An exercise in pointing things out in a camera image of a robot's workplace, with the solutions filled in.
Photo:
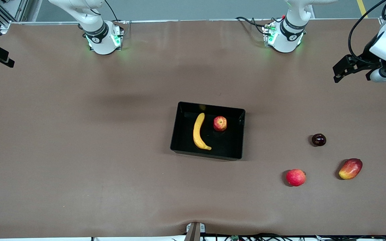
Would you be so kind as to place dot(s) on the yellow banana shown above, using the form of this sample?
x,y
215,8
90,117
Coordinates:
x,y
198,132

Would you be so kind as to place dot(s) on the black plastic box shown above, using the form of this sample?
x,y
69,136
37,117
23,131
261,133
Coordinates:
x,y
228,144

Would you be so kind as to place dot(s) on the brown table mat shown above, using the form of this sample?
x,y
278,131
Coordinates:
x,y
79,134

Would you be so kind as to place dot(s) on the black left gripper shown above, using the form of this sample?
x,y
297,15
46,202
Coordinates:
x,y
364,58

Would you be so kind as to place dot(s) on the red round apple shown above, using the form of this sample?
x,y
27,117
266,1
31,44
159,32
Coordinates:
x,y
295,177

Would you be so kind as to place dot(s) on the red yellow apple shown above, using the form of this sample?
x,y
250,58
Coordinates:
x,y
220,123

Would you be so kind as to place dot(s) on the small green circuit board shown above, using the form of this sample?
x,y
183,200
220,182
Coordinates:
x,y
235,238

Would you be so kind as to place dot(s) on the red yellow mango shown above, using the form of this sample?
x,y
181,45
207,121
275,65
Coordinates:
x,y
350,169

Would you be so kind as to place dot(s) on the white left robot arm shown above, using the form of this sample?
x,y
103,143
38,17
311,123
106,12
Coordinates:
x,y
286,37

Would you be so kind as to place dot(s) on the dark purple round fruit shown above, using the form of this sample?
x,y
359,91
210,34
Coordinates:
x,y
318,139

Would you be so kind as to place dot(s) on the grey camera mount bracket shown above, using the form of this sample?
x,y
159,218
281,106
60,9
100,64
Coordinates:
x,y
194,231

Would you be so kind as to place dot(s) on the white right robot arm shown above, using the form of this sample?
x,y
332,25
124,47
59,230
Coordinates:
x,y
101,38

